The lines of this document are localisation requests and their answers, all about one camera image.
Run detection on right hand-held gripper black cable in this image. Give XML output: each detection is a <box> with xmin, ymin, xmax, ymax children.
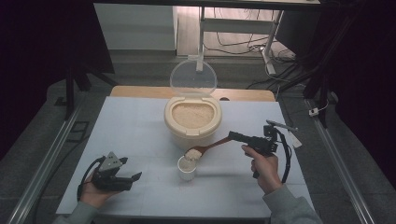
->
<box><xmin>276</xmin><ymin>128</ymin><xmax>293</xmax><ymax>185</ymax></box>

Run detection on hand-held gripper black cable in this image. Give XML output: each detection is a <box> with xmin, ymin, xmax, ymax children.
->
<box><xmin>77</xmin><ymin>156</ymin><xmax>106</xmax><ymax>202</ymax></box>
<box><xmin>276</xmin><ymin>128</ymin><xmax>293</xmax><ymax>185</ymax></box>

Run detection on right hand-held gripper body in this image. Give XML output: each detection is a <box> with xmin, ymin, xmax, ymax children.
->
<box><xmin>245</xmin><ymin>119</ymin><xmax>299</xmax><ymax>180</ymax></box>

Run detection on person's left hand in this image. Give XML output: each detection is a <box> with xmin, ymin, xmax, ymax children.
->
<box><xmin>78</xmin><ymin>176</ymin><xmax>123</xmax><ymax>209</ymax></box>

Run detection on white table cover sheet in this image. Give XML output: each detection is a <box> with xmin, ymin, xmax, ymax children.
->
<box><xmin>55</xmin><ymin>96</ymin><xmax>316</xmax><ymax>218</ymax></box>

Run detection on uncooked white rice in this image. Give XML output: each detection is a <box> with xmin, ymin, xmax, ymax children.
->
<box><xmin>171</xmin><ymin>102</ymin><xmax>216</xmax><ymax>172</ymax></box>

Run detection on aluminium rail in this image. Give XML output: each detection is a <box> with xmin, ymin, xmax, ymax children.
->
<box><xmin>6</xmin><ymin>104</ymin><xmax>82</xmax><ymax>224</ymax></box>
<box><xmin>306</xmin><ymin>100</ymin><xmax>376</xmax><ymax>224</ymax></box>

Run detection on wooden table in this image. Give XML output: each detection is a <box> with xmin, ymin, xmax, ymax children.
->
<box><xmin>110</xmin><ymin>85</ymin><xmax>276</xmax><ymax>103</ymax></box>

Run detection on left hand-held gripper black cable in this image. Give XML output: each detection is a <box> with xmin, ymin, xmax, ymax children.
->
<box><xmin>77</xmin><ymin>156</ymin><xmax>106</xmax><ymax>202</ymax></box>

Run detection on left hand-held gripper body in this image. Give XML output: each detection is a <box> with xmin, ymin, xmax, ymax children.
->
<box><xmin>92</xmin><ymin>151</ymin><xmax>134</xmax><ymax>192</ymax></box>

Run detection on clear plastic container lid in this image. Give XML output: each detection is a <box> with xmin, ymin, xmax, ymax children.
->
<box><xmin>169</xmin><ymin>55</ymin><xmax>219</xmax><ymax>96</ymax></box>

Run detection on person's right hand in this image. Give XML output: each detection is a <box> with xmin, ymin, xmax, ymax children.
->
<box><xmin>241</xmin><ymin>144</ymin><xmax>283</xmax><ymax>195</ymax></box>

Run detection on black floor cables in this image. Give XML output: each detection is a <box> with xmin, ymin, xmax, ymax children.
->
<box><xmin>204</xmin><ymin>7</ymin><xmax>297</xmax><ymax>90</ymax></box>

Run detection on white metal desk frame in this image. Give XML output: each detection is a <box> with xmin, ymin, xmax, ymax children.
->
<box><xmin>196</xmin><ymin>6</ymin><xmax>285</xmax><ymax>76</ymax></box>

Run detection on cream plastic rice container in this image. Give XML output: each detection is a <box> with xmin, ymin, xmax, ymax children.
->
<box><xmin>163</xmin><ymin>94</ymin><xmax>223</xmax><ymax>153</ymax></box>

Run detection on black metal stand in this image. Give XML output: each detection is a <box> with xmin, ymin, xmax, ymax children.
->
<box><xmin>279</xmin><ymin>18</ymin><xmax>359</xmax><ymax>129</ymax></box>
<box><xmin>55</xmin><ymin>60</ymin><xmax>118</xmax><ymax>121</ymax></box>

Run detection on white paper tag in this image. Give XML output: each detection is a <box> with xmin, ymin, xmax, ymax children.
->
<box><xmin>289</xmin><ymin>132</ymin><xmax>304</xmax><ymax>149</ymax></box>

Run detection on brown wooden spoon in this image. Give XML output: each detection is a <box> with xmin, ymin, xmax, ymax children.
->
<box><xmin>184</xmin><ymin>136</ymin><xmax>233</xmax><ymax>162</ymax></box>

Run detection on white cup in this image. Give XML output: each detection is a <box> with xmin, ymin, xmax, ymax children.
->
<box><xmin>177</xmin><ymin>155</ymin><xmax>198</xmax><ymax>182</ymax></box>

